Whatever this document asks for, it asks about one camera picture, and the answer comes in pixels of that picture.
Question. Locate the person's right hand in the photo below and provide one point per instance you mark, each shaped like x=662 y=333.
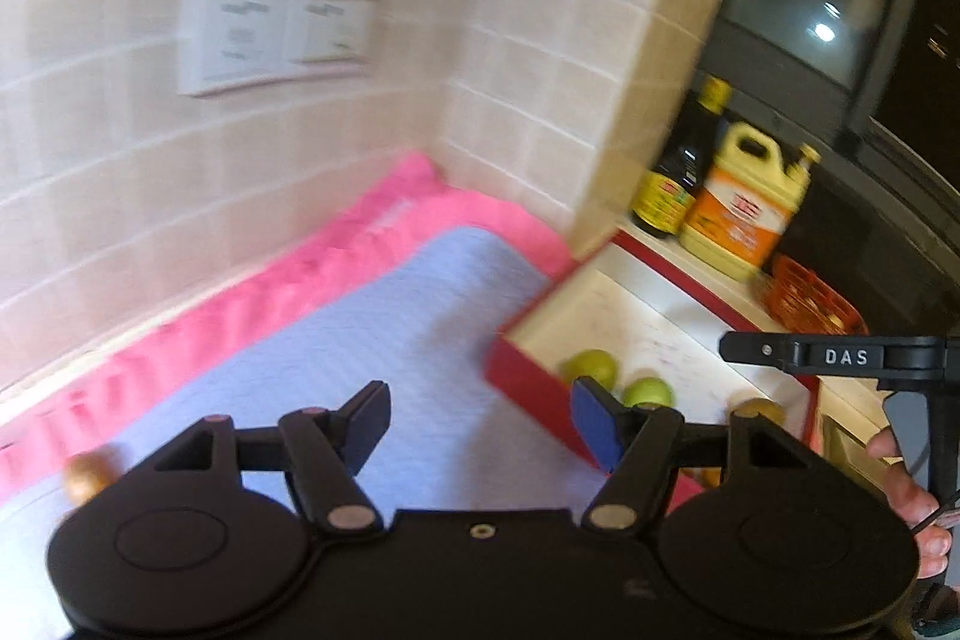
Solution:
x=919 y=505

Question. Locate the pink blanket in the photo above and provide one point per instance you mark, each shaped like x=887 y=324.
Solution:
x=300 y=280

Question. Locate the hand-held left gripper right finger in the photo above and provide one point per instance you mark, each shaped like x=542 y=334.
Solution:
x=594 y=424

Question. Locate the large brown kiwi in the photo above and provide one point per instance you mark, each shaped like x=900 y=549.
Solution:
x=90 y=473

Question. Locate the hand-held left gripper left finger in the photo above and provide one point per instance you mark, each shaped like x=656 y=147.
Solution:
x=371 y=419

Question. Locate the yellow-green fruit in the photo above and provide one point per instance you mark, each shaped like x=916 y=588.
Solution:
x=761 y=411

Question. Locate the red-rimmed white tray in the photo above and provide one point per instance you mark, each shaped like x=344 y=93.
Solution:
x=675 y=340

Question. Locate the yellow plastic jug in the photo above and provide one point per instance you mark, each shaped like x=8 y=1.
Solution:
x=739 y=212

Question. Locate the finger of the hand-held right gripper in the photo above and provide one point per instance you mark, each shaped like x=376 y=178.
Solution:
x=757 y=351

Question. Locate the white wall socket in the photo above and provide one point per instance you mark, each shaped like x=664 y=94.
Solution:
x=232 y=40
x=330 y=31

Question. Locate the orange plastic basket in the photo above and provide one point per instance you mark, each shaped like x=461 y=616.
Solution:
x=814 y=299

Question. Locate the dark soy sauce bottle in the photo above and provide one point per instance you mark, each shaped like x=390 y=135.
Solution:
x=675 y=183

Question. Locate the green apple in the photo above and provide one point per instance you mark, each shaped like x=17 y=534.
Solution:
x=649 y=392
x=592 y=368

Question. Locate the blue quilted mat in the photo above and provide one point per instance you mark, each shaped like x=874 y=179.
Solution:
x=375 y=325

